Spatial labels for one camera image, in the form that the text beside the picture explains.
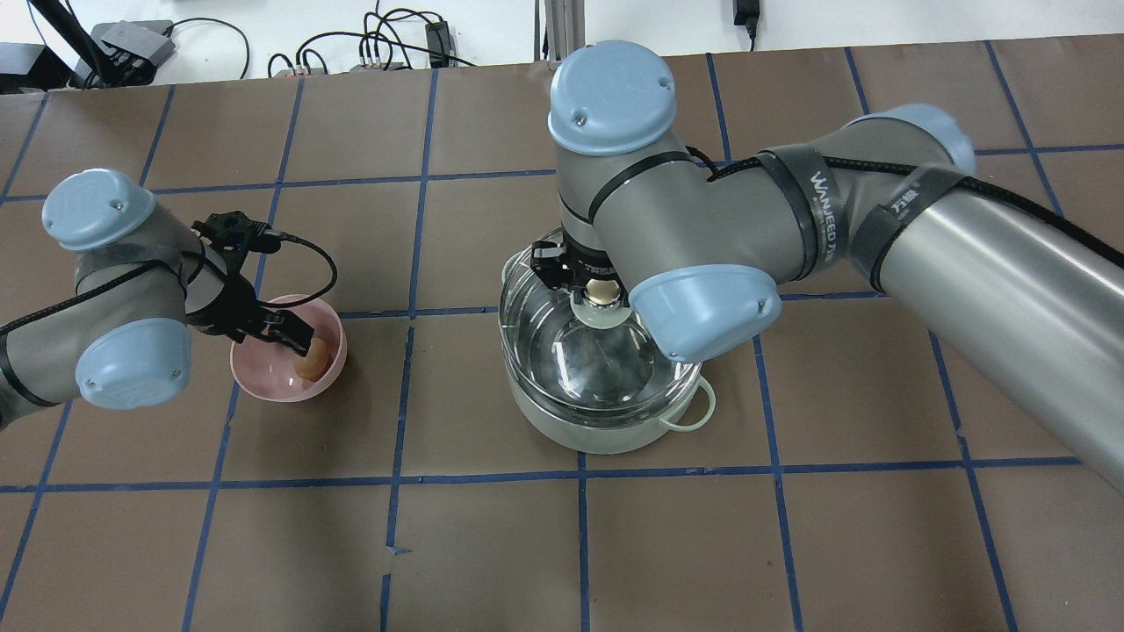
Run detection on pale green electric pot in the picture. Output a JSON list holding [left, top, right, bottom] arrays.
[[499, 246, 717, 455]]

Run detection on beige egg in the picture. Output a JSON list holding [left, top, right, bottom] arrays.
[[292, 337, 333, 383]]

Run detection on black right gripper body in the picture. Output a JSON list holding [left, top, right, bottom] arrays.
[[531, 241, 616, 291]]

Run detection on black camera cable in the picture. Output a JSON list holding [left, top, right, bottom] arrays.
[[263, 231, 339, 310]]

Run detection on glass pot lid with knob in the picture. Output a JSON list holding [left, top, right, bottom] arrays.
[[499, 231, 705, 431]]

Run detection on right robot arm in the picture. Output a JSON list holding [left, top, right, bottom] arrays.
[[531, 40, 1123, 489]]

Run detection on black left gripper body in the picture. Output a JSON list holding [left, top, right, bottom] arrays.
[[210, 294, 296, 343]]

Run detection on pink bowl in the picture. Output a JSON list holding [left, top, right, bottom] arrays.
[[228, 298, 348, 403]]

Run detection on aluminium frame post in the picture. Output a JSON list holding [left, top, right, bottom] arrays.
[[537, 0, 587, 69]]

